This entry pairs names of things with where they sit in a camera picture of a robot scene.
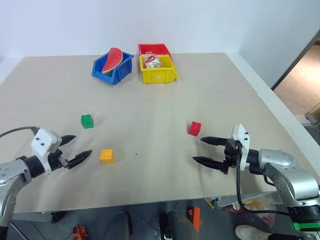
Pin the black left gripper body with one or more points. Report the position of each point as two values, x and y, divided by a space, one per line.
56 157

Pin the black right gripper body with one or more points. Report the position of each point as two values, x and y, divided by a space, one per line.
231 155

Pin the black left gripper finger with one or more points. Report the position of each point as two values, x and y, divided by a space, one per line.
68 139
80 157

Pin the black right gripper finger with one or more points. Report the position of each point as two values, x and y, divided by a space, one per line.
208 162
215 141

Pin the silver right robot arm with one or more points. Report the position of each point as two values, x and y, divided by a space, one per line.
282 170

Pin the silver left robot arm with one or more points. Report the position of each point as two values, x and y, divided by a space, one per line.
15 172

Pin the red toy block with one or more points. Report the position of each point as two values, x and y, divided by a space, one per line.
194 128

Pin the green toy block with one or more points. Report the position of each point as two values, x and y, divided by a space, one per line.
87 121

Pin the yellow toy block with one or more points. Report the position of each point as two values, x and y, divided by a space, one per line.
107 156

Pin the snack bag pile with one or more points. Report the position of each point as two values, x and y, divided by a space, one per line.
257 203

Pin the orange plastic part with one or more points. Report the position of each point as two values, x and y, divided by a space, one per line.
196 218

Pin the small orange black device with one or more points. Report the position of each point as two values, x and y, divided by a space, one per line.
80 232

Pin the white shoe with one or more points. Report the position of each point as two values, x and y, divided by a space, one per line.
251 233

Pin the blue plastic bin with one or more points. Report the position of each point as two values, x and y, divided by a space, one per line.
120 71

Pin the yellow plastic bin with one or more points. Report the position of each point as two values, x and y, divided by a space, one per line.
157 73

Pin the toy watermelon slice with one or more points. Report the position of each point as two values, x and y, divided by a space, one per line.
112 60

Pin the clear bag of toys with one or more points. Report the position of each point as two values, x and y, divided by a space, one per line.
152 62

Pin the red plastic bin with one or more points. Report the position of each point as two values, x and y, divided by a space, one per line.
152 49

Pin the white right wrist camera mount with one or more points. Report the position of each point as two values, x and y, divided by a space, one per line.
240 140

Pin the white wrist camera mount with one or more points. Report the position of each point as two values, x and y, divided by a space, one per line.
240 140
42 140

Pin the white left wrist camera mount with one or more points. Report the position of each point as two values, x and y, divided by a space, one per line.
42 140

